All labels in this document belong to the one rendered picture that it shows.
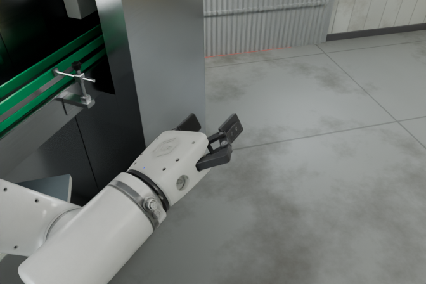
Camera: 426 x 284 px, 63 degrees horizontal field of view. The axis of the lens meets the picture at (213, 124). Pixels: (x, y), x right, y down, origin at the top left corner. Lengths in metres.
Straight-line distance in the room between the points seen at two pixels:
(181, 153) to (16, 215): 0.21
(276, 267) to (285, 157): 0.85
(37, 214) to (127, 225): 0.13
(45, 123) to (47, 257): 0.94
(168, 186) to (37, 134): 0.92
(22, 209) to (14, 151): 0.79
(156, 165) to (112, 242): 0.11
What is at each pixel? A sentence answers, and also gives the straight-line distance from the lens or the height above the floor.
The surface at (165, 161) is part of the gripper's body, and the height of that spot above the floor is 1.42.
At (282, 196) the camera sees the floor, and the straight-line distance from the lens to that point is 2.29.
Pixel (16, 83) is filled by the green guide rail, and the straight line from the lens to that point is 1.34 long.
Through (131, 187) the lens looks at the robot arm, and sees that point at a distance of 0.44.
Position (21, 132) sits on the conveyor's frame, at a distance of 1.27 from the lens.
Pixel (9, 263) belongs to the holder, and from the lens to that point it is 1.00.
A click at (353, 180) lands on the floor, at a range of 2.51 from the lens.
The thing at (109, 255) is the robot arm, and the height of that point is 1.39.
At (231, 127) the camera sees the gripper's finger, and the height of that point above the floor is 1.42.
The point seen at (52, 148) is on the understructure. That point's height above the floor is 0.67.
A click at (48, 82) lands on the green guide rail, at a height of 1.10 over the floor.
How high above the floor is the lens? 1.74
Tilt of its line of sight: 39 degrees down
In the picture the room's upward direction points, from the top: straight up
